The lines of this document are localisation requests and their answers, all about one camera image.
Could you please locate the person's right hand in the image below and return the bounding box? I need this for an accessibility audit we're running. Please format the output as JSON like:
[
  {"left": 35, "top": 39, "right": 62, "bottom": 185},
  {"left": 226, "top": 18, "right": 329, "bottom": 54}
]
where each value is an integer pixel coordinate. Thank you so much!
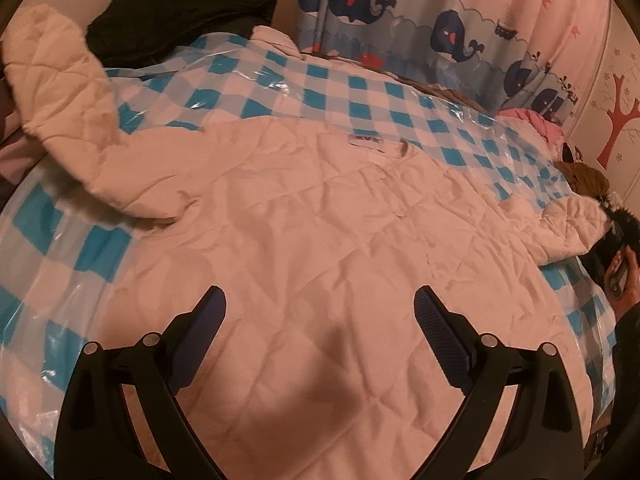
[{"left": 619, "top": 250, "right": 640, "bottom": 313}]

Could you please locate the white quilted jacket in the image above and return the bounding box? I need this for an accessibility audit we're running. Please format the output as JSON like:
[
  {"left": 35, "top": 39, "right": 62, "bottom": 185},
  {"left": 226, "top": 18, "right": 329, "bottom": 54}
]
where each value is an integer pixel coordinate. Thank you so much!
[{"left": 0, "top": 5, "right": 608, "bottom": 480}]

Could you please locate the black clothing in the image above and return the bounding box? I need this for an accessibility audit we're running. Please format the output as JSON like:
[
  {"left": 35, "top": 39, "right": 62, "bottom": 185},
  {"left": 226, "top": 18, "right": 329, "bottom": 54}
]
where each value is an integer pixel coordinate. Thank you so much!
[{"left": 85, "top": 0, "right": 278, "bottom": 68}]

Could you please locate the grey cloth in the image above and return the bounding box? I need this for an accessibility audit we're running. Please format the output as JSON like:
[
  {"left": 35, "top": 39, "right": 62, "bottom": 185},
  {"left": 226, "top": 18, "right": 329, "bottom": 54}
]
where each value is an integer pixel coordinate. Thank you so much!
[{"left": 0, "top": 72, "right": 36, "bottom": 196}]

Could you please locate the brown plush toy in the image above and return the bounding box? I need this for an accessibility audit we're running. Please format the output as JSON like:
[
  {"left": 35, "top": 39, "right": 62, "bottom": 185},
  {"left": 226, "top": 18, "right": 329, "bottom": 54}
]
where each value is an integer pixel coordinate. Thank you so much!
[{"left": 555, "top": 160, "right": 608, "bottom": 197}]

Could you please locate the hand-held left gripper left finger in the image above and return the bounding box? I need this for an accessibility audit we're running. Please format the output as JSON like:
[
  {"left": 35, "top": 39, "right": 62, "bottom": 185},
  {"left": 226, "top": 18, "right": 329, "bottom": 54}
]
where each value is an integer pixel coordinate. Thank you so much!
[{"left": 54, "top": 286, "right": 227, "bottom": 480}]

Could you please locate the blue checkered plastic bed cover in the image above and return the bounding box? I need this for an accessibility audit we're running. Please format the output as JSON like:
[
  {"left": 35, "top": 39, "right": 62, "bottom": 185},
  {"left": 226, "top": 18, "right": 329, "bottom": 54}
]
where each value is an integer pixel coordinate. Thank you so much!
[{"left": 0, "top": 30, "right": 621, "bottom": 480}]

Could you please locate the red tree wall sticker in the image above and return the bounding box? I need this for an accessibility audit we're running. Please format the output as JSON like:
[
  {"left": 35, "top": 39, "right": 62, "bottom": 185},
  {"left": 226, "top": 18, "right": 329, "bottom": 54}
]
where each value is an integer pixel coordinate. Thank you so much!
[{"left": 597, "top": 72, "right": 640, "bottom": 171}]

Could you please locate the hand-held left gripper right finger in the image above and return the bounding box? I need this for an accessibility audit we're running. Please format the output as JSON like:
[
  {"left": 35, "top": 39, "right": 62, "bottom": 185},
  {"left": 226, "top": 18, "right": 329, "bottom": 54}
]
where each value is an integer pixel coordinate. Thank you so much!
[{"left": 413, "top": 286, "right": 596, "bottom": 480}]

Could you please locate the pink cloth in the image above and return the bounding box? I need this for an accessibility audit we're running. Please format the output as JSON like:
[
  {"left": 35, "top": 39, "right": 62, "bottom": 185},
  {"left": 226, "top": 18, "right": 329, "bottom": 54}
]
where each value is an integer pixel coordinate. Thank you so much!
[{"left": 497, "top": 107, "right": 566, "bottom": 143}]

